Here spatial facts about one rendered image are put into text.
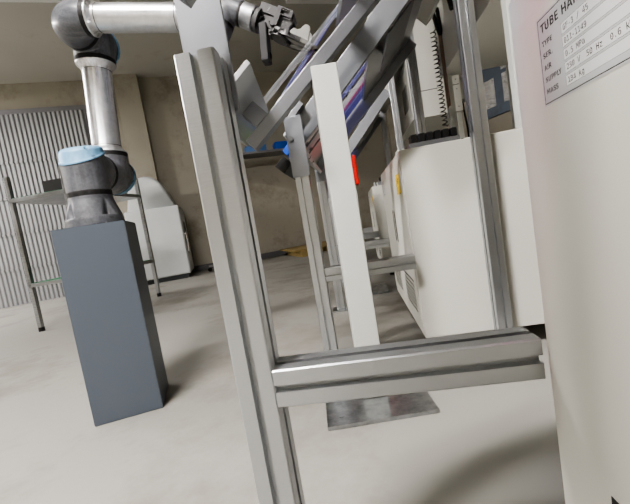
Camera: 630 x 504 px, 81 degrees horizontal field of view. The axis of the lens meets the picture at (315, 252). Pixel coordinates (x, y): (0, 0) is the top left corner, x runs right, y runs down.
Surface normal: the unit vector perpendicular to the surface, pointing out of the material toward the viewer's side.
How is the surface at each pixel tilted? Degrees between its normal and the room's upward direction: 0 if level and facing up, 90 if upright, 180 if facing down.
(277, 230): 90
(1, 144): 90
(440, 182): 90
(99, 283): 90
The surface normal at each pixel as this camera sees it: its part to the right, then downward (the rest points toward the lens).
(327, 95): 0.01, 0.08
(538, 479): -0.16, -0.98
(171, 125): 0.29, 0.04
